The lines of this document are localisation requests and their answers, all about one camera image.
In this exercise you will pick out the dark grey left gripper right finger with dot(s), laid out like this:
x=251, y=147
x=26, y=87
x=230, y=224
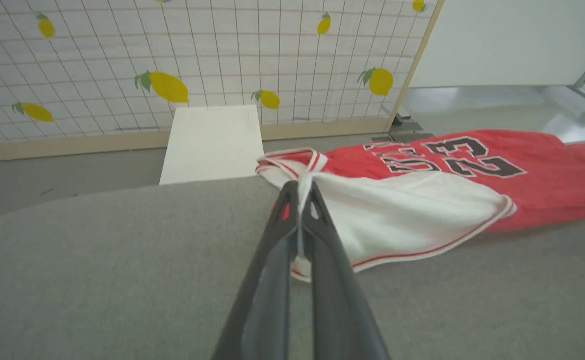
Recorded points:
x=340, y=315

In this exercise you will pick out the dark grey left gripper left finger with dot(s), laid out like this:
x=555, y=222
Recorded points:
x=265, y=305

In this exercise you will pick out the red and white basketball jersey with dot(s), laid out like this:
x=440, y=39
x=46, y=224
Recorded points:
x=547, y=195

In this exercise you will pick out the white rectangular block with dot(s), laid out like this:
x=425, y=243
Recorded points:
x=212, y=145

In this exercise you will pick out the grey metal panel foot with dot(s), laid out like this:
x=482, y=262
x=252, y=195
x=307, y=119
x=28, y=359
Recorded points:
x=406, y=131

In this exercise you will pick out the lemon print grid panel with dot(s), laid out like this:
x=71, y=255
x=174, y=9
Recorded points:
x=197, y=60

